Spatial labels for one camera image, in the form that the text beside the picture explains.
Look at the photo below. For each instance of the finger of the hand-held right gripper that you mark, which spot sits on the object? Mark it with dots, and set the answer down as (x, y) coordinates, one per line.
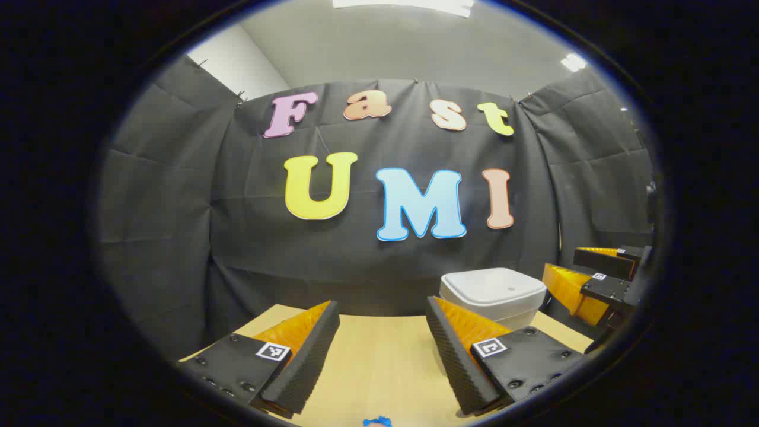
(602, 261)
(611, 290)

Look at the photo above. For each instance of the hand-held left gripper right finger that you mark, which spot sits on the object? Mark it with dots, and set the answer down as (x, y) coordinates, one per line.
(453, 356)

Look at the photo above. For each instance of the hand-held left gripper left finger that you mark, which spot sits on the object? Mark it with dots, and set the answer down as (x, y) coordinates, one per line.
(308, 356)

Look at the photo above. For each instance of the white desktop garbage bin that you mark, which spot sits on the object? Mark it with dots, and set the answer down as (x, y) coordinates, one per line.
(492, 290)

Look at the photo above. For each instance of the blue paper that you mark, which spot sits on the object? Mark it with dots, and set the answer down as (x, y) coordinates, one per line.
(377, 422)

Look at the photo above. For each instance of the wooden desktop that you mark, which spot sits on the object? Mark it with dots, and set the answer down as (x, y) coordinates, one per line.
(379, 362)

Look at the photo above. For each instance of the black backdrop cloth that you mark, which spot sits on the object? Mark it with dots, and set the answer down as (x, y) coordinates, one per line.
(356, 261)

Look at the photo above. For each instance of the small ceiling light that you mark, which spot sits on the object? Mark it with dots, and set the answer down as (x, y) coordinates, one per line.
(573, 61)

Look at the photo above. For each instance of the long ceiling light panel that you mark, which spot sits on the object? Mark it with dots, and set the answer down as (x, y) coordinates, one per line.
(409, 5)

